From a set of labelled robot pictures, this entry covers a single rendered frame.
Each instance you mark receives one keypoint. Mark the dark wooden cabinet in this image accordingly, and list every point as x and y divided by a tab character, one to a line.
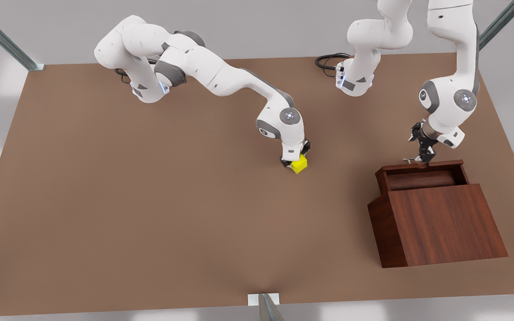
437	225

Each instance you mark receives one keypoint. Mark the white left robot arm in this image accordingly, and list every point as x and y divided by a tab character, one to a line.
451	96

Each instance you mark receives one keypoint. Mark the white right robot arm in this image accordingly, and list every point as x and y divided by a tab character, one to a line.
221	73

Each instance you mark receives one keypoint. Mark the dark wooden drawer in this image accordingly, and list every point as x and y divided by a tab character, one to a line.
422	174

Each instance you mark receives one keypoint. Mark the yellow square block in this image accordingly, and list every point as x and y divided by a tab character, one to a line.
300	164

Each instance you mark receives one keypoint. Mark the silver frame post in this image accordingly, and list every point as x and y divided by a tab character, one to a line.
267	307
5	39
502	21

